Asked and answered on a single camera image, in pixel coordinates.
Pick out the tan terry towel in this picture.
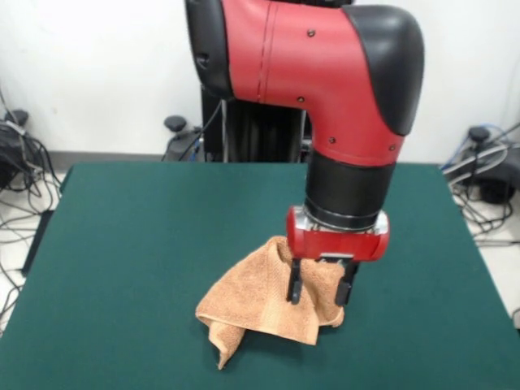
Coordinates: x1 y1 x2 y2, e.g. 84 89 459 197
195 236 346 371

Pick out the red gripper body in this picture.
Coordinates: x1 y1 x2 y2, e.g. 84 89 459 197
285 206 392 263

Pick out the black stand base foot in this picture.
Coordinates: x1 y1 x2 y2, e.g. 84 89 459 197
442 125 520 204
0 109 54 192

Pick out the dark green table cloth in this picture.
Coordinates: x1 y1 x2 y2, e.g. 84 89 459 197
0 162 520 390

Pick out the floor cable tangle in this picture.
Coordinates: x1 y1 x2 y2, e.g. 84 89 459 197
440 121 520 249
0 133 62 338

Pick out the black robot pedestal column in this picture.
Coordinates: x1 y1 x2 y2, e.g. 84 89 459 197
201 87 314 163

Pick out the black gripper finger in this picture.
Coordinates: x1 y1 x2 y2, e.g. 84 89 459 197
286 258 304 305
335 262 359 308

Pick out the black pedestal foot knob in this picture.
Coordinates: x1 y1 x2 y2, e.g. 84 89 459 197
162 115 204 163

